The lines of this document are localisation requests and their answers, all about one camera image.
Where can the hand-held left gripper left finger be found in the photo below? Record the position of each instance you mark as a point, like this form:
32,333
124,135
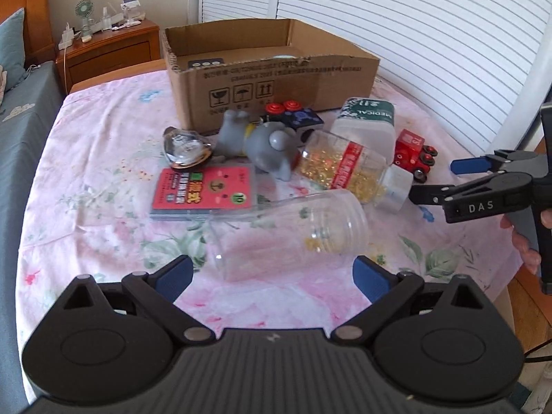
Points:
174,274

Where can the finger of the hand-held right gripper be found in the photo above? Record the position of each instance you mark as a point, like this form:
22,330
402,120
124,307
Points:
468,166
427,194

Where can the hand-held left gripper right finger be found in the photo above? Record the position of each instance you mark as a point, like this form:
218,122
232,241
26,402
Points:
366,280

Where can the red toy train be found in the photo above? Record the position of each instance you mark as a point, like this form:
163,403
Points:
407,149

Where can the white jar with green label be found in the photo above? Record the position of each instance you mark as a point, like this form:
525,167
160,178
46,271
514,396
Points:
366,131

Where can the red booklet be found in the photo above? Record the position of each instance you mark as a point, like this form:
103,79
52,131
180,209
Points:
198,189

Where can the clear bottle of yellow capsules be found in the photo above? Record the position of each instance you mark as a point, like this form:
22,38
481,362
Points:
336,159

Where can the clear plastic bottle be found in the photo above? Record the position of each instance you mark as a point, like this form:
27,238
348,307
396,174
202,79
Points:
280,233

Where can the shiny clear plastic packet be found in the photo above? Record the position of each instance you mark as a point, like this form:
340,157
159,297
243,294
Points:
185,149

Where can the dark blue toy car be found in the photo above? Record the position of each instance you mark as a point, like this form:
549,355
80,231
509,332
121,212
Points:
304,118

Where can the brown cardboard box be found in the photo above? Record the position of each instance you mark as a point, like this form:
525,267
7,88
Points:
241,82

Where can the person's right hand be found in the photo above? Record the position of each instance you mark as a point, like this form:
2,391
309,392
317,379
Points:
528,254

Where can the grey toy animal figure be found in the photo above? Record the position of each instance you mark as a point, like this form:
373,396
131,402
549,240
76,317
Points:
267,146

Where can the bed with blue sheet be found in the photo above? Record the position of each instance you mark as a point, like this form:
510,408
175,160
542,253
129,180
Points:
26,159

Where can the teal oval case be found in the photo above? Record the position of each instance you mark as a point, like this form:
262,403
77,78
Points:
282,57

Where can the wooden nightstand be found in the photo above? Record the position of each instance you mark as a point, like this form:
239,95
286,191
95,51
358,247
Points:
108,51

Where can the white power strip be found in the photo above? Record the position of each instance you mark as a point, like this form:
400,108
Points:
67,36

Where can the clear spray bottle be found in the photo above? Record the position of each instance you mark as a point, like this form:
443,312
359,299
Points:
106,19

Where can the white phone stand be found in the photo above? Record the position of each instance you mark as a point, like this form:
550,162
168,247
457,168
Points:
129,8

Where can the blue embroidered pillow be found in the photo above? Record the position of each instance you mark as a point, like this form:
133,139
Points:
11,47

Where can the small green desk fan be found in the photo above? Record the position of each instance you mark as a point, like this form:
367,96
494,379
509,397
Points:
84,8

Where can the wooden headboard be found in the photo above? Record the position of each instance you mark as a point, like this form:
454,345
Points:
30,0

